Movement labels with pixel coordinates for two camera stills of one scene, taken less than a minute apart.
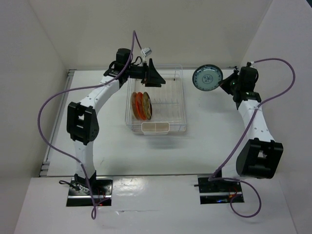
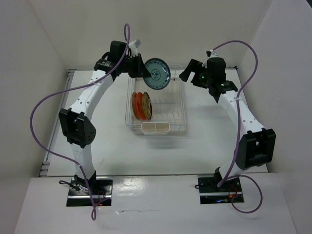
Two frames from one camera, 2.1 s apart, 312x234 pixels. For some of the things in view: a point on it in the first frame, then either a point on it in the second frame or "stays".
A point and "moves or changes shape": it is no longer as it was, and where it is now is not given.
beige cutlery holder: x=155 y=128 stays
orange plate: x=140 y=106 stays
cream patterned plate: x=134 y=105 stays
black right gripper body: x=239 y=85 -> x=202 y=79
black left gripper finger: x=155 y=79 -> x=140 y=69
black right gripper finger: x=229 y=84 -> x=193 y=66
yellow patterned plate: x=147 y=105 stays
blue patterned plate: x=207 y=77 moves or changes shape
